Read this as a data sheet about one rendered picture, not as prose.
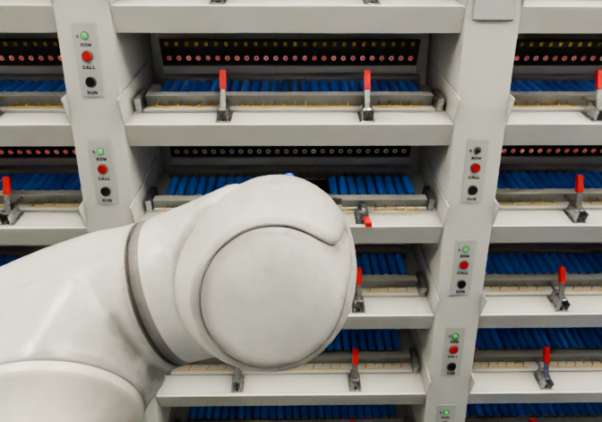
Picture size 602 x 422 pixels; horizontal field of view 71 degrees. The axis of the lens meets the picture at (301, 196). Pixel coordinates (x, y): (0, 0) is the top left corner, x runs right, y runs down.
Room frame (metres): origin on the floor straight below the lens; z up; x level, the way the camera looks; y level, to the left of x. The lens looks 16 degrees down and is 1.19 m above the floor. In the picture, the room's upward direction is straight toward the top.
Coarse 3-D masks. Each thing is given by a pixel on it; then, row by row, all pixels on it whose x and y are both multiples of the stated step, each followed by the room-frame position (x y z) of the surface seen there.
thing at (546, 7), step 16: (528, 0) 0.82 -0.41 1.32; (544, 0) 0.82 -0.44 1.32; (560, 0) 0.82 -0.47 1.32; (576, 0) 0.82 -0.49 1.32; (592, 0) 0.82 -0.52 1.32; (528, 16) 0.78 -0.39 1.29; (544, 16) 0.78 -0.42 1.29; (560, 16) 0.79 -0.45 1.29; (576, 16) 0.79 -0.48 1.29; (592, 16) 0.79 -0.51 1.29; (528, 32) 0.79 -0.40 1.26; (544, 32) 0.79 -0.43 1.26; (560, 32) 0.79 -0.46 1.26; (576, 32) 0.80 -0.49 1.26; (592, 32) 0.80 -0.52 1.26
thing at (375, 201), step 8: (160, 200) 0.82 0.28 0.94; (168, 200) 0.82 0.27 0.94; (176, 200) 0.82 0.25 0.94; (184, 200) 0.82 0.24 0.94; (192, 200) 0.82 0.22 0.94; (344, 200) 0.82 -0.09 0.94; (352, 200) 0.82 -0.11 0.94; (360, 200) 0.82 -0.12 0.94; (368, 200) 0.82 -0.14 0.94; (376, 200) 0.82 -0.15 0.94; (384, 200) 0.82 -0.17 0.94; (392, 200) 0.82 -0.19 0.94; (400, 200) 0.82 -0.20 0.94; (408, 200) 0.82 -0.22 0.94; (416, 200) 0.82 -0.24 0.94; (424, 200) 0.82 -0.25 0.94; (376, 208) 0.81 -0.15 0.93; (416, 208) 0.81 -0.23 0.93
